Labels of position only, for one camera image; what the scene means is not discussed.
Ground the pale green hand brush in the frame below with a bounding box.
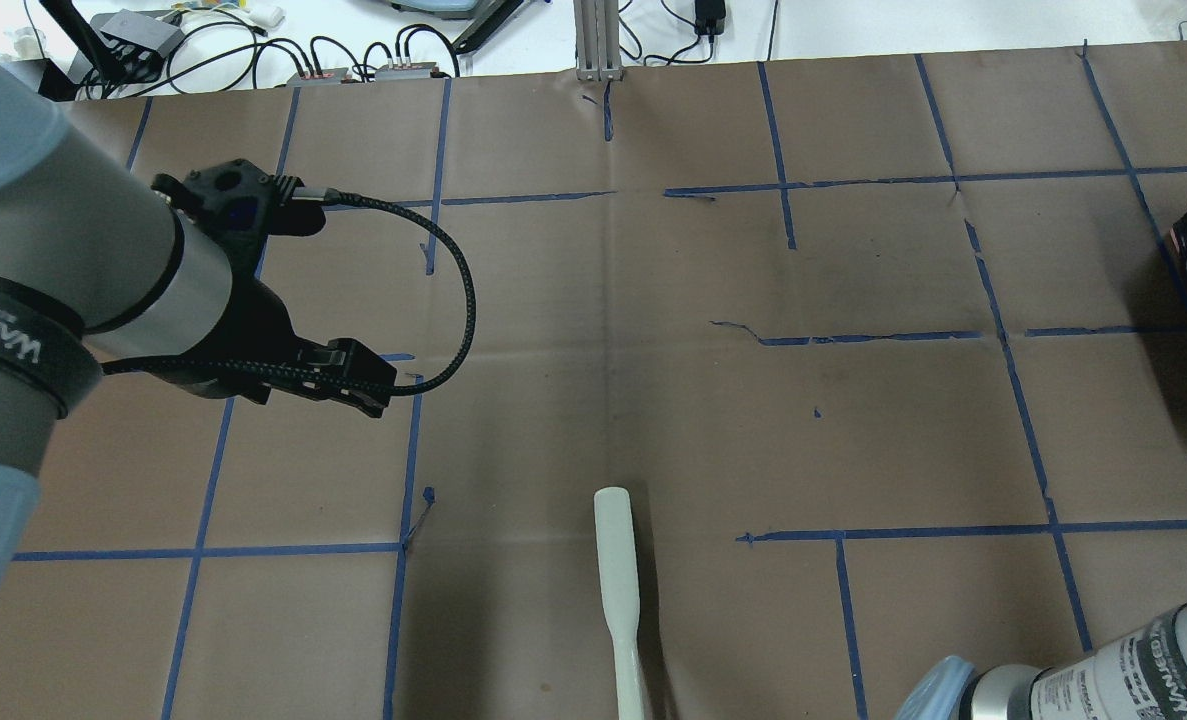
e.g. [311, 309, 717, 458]
[594, 486, 648, 719]

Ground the black camera stand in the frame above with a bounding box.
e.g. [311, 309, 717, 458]
[39, 1, 183, 87]

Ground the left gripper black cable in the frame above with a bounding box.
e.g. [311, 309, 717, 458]
[103, 186, 478, 397]

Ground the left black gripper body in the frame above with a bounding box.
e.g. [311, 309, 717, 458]
[103, 275, 396, 418]

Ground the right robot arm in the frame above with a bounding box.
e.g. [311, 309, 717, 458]
[895, 603, 1187, 719]

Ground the aluminium frame post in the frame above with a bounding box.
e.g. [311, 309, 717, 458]
[573, 0, 624, 82]

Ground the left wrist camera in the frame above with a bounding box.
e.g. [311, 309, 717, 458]
[150, 159, 325, 275]

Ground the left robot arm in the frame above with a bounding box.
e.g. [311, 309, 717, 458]
[0, 65, 396, 584]

